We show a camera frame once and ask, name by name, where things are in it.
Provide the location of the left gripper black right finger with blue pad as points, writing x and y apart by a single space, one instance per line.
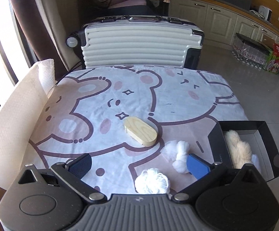
207 175

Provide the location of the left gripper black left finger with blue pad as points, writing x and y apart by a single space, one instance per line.
71 174

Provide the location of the white yarn bundle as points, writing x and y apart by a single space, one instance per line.
152 181

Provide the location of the oval wooden block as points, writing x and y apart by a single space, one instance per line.
140 131

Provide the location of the black open box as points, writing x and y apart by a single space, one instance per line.
256 133

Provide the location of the cream fluffy fur item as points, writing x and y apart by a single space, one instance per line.
240 151

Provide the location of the bear print bed sheet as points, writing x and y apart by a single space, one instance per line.
87 109

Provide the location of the white paper towel sheet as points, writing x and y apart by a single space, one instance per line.
18 117

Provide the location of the red green cereal box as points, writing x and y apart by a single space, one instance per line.
273 60

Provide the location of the pack of water bottles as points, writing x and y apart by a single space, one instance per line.
250 51

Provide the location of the white ribbed suitcase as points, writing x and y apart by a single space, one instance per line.
138 40

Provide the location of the cream cabinet row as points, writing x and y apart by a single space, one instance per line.
220 21

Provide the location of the white small appliance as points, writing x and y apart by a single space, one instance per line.
265 12

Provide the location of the brown curtain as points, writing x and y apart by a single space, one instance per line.
29 19

